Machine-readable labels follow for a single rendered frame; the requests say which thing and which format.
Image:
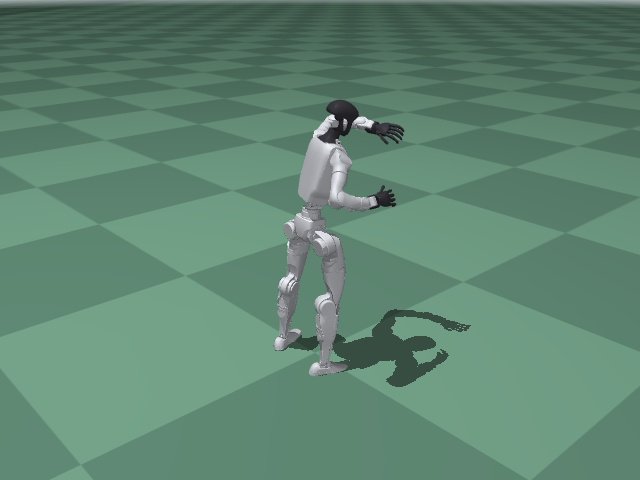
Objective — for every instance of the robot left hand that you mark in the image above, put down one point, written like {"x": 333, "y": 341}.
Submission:
{"x": 384, "y": 129}

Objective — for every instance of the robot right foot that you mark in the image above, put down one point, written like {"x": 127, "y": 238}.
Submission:
{"x": 316, "y": 369}

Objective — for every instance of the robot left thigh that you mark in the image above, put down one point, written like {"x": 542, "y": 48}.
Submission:
{"x": 297, "y": 251}

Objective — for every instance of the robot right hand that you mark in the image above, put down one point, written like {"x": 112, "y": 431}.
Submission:
{"x": 383, "y": 198}

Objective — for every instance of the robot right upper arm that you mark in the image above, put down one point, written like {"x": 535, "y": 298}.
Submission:
{"x": 340, "y": 164}

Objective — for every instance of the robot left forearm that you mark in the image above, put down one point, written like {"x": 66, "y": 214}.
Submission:
{"x": 360, "y": 123}

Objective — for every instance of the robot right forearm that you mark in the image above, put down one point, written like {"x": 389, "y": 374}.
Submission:
{"x": 352, "y": 203}

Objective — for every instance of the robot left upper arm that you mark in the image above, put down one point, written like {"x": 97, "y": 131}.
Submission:
{"x": 325, "y": 126}

